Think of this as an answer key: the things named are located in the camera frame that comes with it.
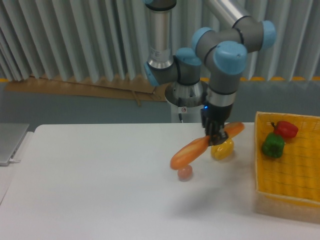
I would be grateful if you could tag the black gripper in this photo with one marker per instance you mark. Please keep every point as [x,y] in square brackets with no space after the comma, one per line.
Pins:
[213,119]

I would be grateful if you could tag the orange toy baguette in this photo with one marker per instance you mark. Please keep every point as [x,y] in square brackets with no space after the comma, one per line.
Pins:
[197,147]

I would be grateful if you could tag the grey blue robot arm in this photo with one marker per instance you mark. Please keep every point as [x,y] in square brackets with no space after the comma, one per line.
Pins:
[223,53]

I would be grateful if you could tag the yellow toy bell pepper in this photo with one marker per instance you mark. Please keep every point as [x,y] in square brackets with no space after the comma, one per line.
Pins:
[222,151]

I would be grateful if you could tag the brown toy egg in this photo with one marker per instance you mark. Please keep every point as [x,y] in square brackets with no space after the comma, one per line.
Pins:
[185,173]

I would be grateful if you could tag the green toy bell pepper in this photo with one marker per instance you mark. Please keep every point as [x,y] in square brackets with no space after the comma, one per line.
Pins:
[273,145]

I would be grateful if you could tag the red toy bell pepper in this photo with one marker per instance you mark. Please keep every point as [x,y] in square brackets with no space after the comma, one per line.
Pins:
[285,129]

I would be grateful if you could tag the yellow woven basket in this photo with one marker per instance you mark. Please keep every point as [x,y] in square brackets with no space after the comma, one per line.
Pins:
[289,186]

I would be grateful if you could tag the brown cardboard sheet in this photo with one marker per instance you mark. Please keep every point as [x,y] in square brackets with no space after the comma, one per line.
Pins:
[137,90]

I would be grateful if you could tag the silver laptop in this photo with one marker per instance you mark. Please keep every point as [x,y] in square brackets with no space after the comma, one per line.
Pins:
[11,137]

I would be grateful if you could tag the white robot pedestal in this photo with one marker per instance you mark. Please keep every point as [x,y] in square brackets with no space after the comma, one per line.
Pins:
[186,101]

